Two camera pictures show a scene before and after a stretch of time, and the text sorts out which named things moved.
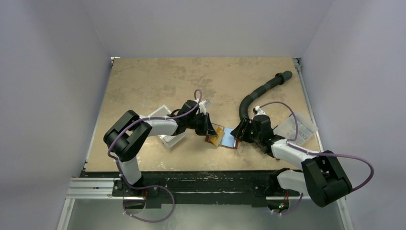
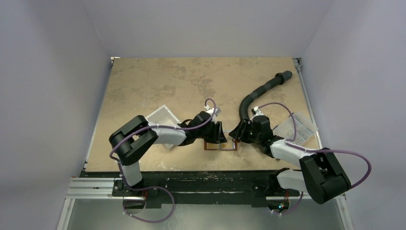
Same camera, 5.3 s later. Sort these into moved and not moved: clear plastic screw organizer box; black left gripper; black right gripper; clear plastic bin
Moved: black left gripper
Not moved: clear plastic screw organizer box; clear plastic bin; black right gripper
